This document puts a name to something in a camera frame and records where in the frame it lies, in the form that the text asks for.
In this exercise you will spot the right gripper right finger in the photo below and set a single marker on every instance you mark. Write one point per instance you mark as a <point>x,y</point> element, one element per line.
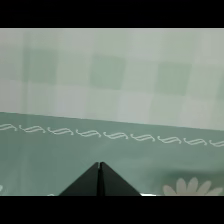
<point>115,182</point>

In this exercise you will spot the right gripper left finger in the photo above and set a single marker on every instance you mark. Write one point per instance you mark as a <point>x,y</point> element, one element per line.
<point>85,182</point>

